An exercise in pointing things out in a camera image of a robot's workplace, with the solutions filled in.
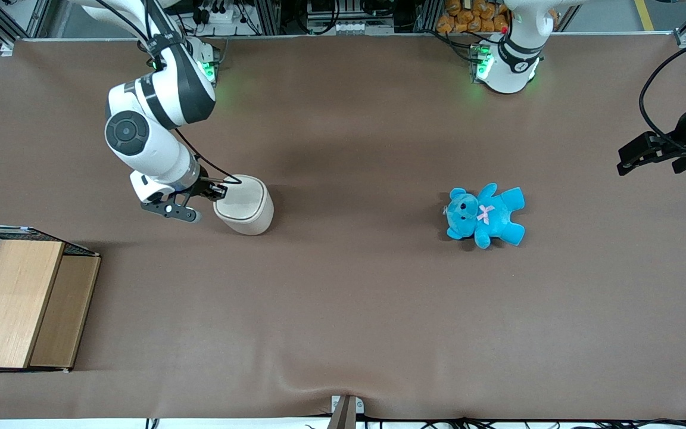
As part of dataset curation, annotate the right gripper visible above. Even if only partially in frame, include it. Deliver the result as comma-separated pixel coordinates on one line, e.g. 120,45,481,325
130,171,228,223

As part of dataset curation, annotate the beige trash can lid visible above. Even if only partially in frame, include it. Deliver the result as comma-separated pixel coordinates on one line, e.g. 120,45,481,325
215,175,268,222

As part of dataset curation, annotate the beige plastic trash can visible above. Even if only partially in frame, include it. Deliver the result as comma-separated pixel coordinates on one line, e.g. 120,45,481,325
213,175,275,236

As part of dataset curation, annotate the dark wooden shelf board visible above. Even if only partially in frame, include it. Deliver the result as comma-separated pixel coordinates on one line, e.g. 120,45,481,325
29,255,101,368

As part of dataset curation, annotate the wooden step shelf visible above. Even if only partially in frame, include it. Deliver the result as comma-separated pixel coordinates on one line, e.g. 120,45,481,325
0,225,102,374

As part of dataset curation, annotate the blue teddy bear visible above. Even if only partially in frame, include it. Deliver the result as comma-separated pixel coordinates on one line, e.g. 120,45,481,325
443,182,526,250

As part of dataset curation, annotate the brown table mat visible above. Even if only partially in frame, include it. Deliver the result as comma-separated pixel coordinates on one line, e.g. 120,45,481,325
0,33,686,421

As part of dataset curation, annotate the white power strip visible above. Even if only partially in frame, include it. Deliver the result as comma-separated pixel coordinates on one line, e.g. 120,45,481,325
197,6,244,26

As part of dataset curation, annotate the light wooden shelf board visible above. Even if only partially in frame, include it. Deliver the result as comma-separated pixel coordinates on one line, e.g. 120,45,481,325
0,240,65,369

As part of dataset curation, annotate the orange packaged goods pile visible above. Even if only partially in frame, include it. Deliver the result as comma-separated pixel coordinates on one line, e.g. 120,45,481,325
436,0,512,35

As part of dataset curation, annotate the white terminal block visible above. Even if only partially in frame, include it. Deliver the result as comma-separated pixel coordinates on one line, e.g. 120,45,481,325
332,21,392,35

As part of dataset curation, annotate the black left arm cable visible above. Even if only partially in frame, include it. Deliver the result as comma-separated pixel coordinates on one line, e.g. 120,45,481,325
640,33,686,153

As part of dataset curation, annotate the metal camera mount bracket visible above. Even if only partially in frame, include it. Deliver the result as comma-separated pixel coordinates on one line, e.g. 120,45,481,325
326,394,365,429

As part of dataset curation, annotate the long black floor cable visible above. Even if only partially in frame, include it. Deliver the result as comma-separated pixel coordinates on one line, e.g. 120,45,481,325
304,416,686,429

